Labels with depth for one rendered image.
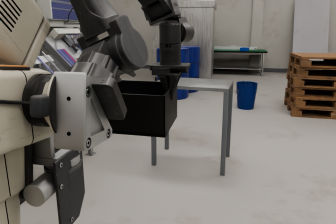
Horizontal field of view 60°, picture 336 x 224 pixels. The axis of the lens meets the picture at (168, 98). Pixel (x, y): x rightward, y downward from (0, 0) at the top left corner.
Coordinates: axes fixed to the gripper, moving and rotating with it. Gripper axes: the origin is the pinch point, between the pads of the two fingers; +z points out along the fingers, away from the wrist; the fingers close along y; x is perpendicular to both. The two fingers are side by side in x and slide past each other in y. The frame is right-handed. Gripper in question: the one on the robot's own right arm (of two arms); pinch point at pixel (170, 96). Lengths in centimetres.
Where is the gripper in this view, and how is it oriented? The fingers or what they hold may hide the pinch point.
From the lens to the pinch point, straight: 80.8
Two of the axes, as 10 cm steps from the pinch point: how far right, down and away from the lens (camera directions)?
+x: -2.1, 2.4, -9.5
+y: -9.8, -0.4, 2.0
